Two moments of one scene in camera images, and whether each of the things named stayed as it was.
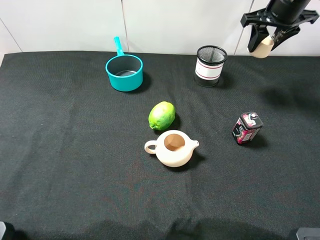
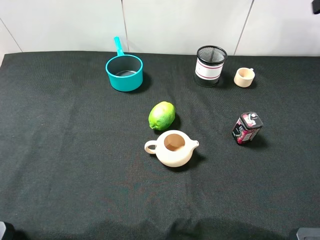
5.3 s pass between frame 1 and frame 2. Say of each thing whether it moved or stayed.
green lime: stayed
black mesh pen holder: stayed
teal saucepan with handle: stayed
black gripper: moved
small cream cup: moved
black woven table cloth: stayed
